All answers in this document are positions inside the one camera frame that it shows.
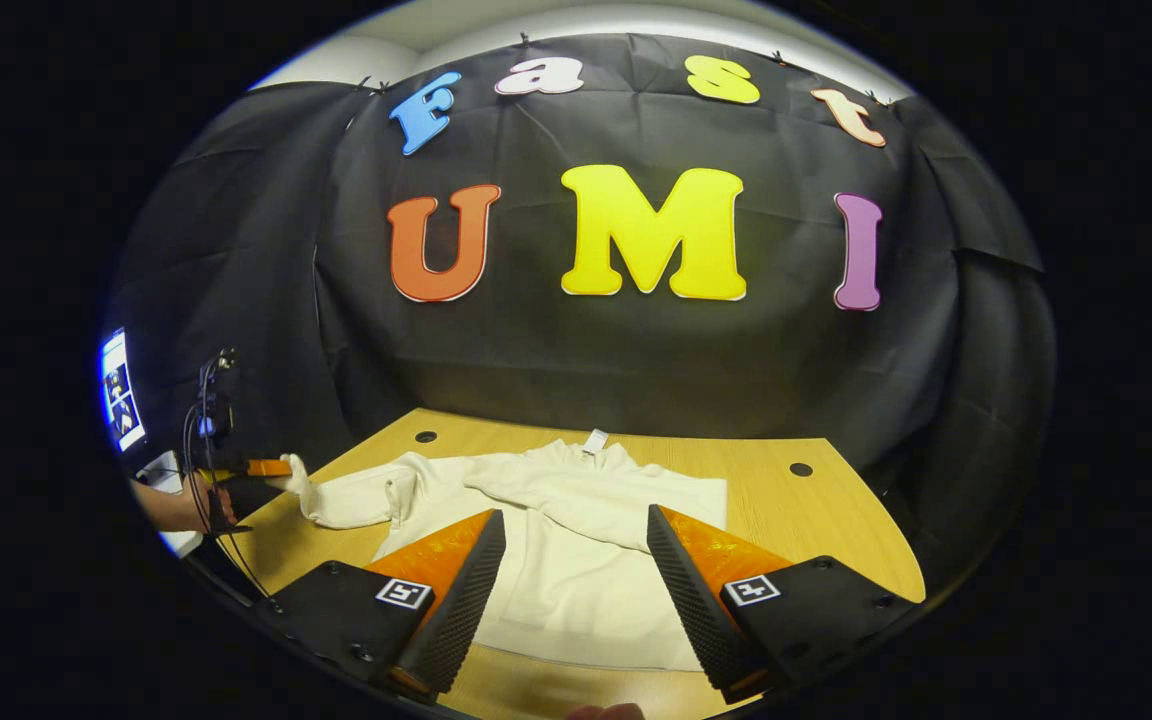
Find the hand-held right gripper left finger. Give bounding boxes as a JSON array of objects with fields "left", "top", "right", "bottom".
[{"left": 256, "top": 508, "right": 507, "bottom": 701}]

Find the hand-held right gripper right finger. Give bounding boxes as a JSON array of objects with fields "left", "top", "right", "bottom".
[{"left": 646, "top": 503, "right": 922, "bottom": 704}]

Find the cream sweatshirt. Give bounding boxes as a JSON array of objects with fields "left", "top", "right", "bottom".
[{"left": 281, "top": 430, "right": 729, "bottom": 673}]

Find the computer monitor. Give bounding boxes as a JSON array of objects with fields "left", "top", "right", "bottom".
[{"left": 99, "top": 327, "right": 149, "bottom": 454}]

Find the black backdrop cloth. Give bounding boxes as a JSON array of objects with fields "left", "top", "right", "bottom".
[{"left": 106, "top": 33, "right": 1057, "bottom": 601}]

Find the black cable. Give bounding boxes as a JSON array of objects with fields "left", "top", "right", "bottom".
[
  {"left": 196, "top": 440, "right": 259, "bottom": 593},
  {"left": 180, "top": 358, "right": 273, "bottom": 603}
]

